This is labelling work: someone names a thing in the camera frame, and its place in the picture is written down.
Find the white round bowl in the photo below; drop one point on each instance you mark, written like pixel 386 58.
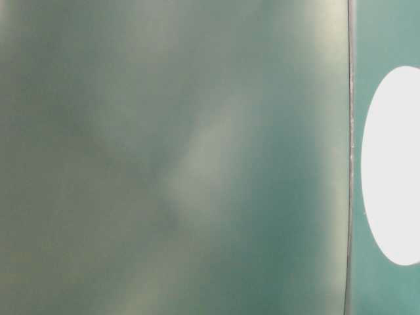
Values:
pixel 390 166

